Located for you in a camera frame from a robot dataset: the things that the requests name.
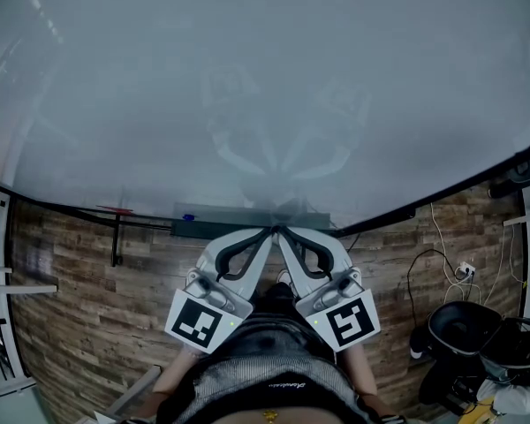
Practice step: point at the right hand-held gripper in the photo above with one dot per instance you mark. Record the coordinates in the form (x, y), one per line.
(349, 320)

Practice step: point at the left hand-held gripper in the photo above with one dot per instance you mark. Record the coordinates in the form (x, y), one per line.
(194, 320)

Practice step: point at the dark marker tray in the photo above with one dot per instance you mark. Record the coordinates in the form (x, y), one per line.
(212, 229)

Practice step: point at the person's right forearm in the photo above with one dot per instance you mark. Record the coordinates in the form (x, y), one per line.
(360, 373)

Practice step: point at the person's left forearm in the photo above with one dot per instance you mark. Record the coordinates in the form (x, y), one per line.
(176, 378)

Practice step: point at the person's white shoe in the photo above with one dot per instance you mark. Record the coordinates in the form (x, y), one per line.
(417, 353)
(284, 276)

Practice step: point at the person's black trousers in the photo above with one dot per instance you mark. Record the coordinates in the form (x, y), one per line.
(282, 303)

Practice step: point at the person's grey knit top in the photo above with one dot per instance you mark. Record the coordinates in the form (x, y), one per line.
(256, 369)

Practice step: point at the white power strip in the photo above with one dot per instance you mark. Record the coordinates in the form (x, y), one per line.
(466, 271)

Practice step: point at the black office chair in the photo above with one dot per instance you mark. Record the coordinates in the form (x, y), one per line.
(459, 325)

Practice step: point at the gold pendant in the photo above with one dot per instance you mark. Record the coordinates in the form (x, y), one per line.
(270, 416)

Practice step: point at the grey metal bar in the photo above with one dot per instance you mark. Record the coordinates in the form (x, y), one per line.
(134, 389)

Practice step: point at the black chair base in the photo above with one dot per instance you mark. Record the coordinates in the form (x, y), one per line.
(437, 395)

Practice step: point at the yellow desk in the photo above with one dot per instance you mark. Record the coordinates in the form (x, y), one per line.
(481, 411)

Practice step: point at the white bag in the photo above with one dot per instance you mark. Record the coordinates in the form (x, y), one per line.
(512, 398)

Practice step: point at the white metal rack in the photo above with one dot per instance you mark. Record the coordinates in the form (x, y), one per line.
(0, 365)

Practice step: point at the white whiteboard with black frame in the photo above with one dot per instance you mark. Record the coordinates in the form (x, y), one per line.
(265, 60)

